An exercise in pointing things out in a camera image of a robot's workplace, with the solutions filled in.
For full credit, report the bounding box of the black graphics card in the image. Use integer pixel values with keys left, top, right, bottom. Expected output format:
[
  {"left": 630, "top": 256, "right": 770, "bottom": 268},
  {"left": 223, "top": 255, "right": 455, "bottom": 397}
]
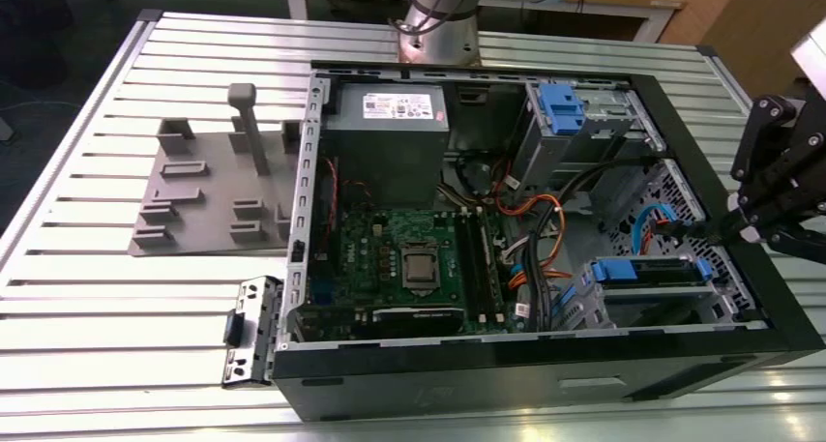
[{"left": 293, "top": 305, "right": 467, "bottom": 341}]

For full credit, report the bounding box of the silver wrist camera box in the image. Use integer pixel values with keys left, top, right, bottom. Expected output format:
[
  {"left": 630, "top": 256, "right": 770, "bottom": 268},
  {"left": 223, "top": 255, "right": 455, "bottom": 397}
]
[{"left": 790, "top": 19, "right": 826, "bottom": 83}]

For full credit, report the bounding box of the green motherboard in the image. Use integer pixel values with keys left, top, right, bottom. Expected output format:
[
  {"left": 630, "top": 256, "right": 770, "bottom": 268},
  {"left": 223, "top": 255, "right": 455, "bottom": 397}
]
[{"left": 307, "top": 208, "right": 517, "bottom": 337}]

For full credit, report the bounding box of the orange wire bundle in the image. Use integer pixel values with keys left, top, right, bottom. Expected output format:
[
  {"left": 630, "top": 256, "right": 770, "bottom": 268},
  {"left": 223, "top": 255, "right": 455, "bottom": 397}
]
[{"left": 495, "top": 193, "right": 575, "bottom": 296}]

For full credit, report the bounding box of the black RAM slot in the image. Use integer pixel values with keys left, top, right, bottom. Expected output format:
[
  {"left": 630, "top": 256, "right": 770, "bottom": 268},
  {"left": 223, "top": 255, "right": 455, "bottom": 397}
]
[
  {"left": 453, "top": 209, "right": 483, "bottom": 317},
  {"left": 475, "top": 207, "right": 505, "bottom": 317}
]

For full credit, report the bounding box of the power wire black connector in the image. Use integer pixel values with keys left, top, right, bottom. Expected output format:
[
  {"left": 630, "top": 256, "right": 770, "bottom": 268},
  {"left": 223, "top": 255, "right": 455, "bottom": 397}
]
[{"left": 648, "top": 217, "right": 734, "bottom": 244}]

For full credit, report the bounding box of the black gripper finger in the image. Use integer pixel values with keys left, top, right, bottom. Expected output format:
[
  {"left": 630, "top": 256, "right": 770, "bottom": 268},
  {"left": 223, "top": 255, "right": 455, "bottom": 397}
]
[
  {"left": 726, "top": 209, "right": 826, "bottom": 265},
  {"left": 727, "top": 95, "right": 826, "bottom": 221}
]

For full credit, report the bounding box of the grey power supply unit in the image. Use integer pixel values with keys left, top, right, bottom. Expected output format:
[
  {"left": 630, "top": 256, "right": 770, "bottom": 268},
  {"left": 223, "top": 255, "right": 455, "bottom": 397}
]
[{"left": 320, "top": 81, "right": 452, "bottom": 211}]

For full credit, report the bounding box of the silver drive cage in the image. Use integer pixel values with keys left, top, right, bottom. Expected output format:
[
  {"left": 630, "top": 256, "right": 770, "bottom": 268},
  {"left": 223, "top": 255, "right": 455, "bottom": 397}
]
[{"left": 512, "top": 79, "right": 666, "bottom": 199}]

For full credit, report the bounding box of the blue data wire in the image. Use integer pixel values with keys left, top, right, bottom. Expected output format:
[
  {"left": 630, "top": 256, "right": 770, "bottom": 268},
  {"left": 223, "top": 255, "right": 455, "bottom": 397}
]
[{"left": 630, "top": 204, "right": 679, "bottom": 259}]

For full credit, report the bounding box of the grey parts rack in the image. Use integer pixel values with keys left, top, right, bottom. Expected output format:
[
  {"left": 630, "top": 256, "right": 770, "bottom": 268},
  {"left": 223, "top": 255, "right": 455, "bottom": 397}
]
[{"left": 125, "top": 81, "right": 304, "bottom": 259}]

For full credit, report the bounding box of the blue drive bay latch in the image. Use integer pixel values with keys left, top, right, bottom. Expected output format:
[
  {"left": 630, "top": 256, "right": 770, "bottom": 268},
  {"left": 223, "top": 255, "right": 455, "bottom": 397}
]
[{"left": 539, "top": 83, "right": 588, "bottom": 136}]

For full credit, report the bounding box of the thick black cable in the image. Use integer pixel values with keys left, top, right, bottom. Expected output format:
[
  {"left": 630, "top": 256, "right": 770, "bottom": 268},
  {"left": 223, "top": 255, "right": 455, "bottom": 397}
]
[{"left": 520, "top": 155, "right": 666, "bottom": 332}]

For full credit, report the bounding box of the hard disk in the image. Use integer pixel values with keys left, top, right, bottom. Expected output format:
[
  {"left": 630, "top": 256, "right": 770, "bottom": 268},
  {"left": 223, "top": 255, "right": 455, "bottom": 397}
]
[{"left": 589, "top": 257, "right": 715, "bottom": 288}]

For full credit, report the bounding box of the silver CPU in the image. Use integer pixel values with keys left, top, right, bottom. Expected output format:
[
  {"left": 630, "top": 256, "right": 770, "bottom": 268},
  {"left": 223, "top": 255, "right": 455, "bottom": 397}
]
[{"left": 403, "top": 252, "right": 443, "bottom": 288}]

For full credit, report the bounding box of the red black twisted wire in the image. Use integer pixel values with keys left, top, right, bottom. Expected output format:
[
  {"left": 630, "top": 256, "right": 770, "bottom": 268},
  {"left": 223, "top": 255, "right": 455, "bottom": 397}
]
[{"left": 320, "top": 157, "right": 341, "bottom": 260}]

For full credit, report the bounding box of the wooden cabinet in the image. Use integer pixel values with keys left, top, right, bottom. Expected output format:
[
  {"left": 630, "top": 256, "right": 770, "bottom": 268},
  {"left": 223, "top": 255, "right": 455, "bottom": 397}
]
[{"left": 699, "top": 0, "right": 826, "bottom": 109}]

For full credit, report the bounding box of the CPU socket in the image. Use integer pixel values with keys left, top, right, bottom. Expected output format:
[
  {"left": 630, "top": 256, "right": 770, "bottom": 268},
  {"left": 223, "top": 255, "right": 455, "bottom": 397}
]
[{"left": 395, "top": 241, "right": 452, "bottom": 297}]

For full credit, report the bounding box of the silver disk bay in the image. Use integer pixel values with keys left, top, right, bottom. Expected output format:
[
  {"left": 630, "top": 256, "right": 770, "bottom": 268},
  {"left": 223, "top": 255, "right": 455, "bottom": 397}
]
[{"left": 579, "top": 255, "right": 768, "bottom": 330}]

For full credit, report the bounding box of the black PC case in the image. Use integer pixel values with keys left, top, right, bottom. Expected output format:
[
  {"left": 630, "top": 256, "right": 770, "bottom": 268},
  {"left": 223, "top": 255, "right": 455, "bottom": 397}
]
[{"left": 269, "top": 59, "right": 826, "bottom": 423}]

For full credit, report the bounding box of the power supply wire bundle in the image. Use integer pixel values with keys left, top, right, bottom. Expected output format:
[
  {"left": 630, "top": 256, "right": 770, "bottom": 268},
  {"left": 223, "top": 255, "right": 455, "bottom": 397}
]
[{"left": 436, "top": 149, "right": 517, "bottom": 211}]

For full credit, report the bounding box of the black expansion slot bracket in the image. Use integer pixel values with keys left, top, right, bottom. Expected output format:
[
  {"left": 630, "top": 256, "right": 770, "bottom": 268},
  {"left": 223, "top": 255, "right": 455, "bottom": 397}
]
[{"left": 220, "top": 275, "right": 285, "bottom": 390}]

